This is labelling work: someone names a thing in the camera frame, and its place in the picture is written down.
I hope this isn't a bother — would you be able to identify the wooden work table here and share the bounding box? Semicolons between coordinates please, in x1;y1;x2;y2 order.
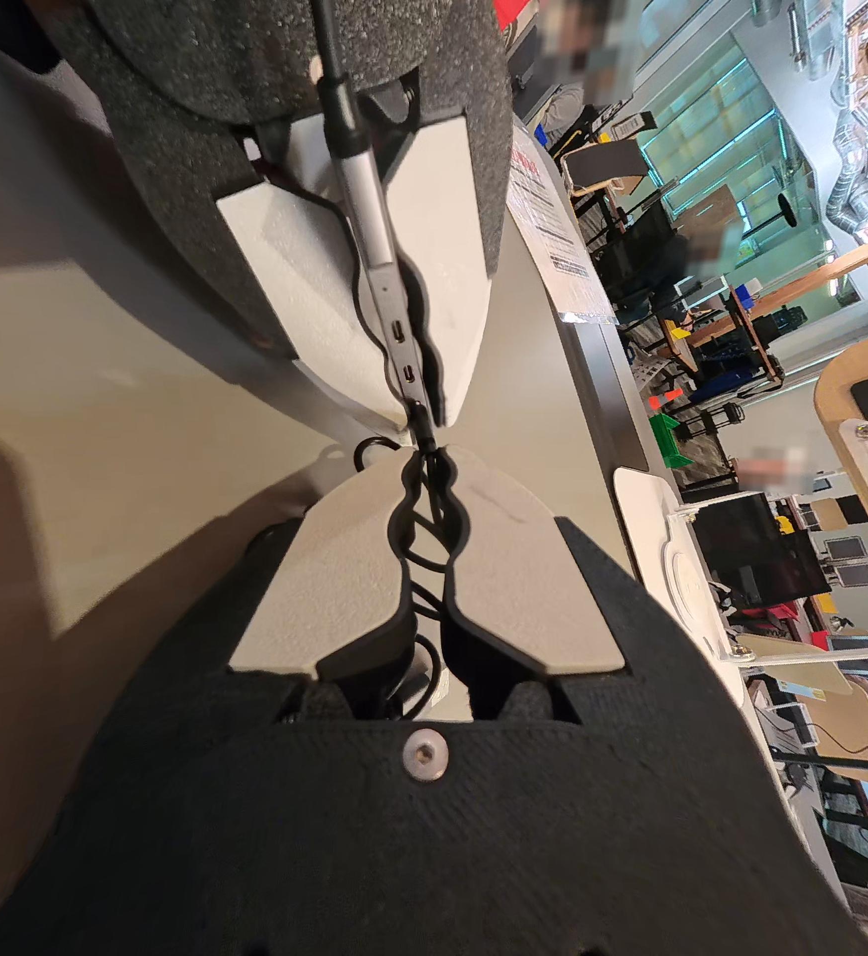
669;235;868;374

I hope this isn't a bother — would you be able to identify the dark grey panel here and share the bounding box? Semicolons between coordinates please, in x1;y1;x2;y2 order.
559;320;653;473

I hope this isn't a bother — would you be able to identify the laminated paper sheet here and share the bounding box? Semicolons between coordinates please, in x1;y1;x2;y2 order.
507;123;621;327

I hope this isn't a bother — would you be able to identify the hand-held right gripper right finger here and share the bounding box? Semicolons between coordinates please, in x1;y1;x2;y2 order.
437;445;626;679

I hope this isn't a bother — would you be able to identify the black usb-c cable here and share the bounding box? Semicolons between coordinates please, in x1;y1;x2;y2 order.
354;398;474;719

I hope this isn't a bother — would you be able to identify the grey usb hub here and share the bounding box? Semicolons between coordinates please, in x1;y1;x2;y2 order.
331;145;436;410

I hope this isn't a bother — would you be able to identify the black hub cable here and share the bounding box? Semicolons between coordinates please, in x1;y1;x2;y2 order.
309;0;366;159

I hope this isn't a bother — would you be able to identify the black monitor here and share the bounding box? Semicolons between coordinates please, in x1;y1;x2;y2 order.
691;491;832;607

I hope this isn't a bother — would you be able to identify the green plastic bin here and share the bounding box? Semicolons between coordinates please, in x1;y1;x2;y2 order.
648;411;705;470

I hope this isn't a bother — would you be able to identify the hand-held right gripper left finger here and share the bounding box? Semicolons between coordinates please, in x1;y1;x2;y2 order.
229;447;426;682

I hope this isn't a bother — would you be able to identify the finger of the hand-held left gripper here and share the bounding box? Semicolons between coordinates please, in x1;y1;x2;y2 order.
383;114;495;428
213;116;414;440

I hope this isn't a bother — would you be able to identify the white rounded board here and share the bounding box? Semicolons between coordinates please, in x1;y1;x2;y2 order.
613;466;750;707

